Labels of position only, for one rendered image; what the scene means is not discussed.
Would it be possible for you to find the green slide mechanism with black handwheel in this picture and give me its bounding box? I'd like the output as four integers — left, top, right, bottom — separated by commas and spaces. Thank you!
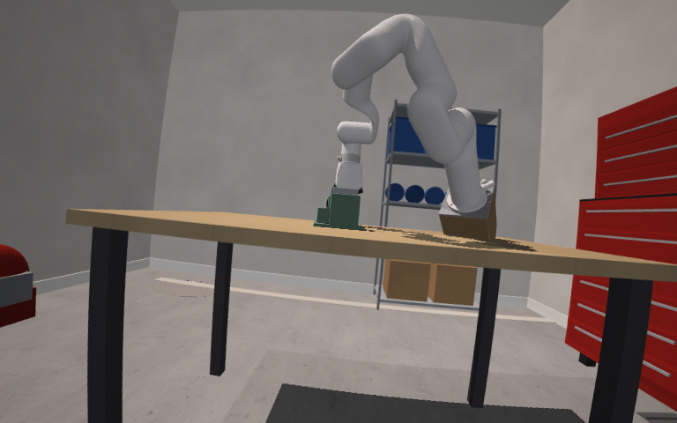
313, 187, 365, 230

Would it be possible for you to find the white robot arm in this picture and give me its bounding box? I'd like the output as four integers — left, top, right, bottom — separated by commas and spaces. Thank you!
331, 14, 495, 212

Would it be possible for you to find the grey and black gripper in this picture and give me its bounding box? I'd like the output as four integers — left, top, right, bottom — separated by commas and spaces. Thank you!
333, 161, 363, 194

